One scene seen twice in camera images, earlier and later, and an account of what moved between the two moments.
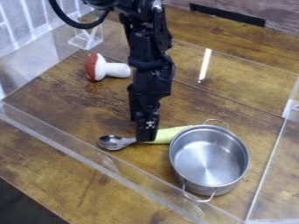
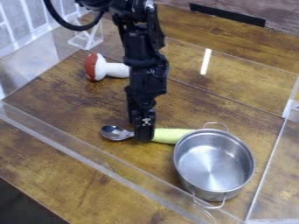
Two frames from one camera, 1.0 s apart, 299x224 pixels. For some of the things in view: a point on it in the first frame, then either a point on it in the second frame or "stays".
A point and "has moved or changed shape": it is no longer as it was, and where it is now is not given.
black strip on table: x=228 y=15 stays
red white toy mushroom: x=97 y=68 stays
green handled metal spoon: x=113 y=142 to x=162 y=135
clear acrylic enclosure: x=153 y=117 stays
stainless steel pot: x=209 y=157 has moved or changed shape
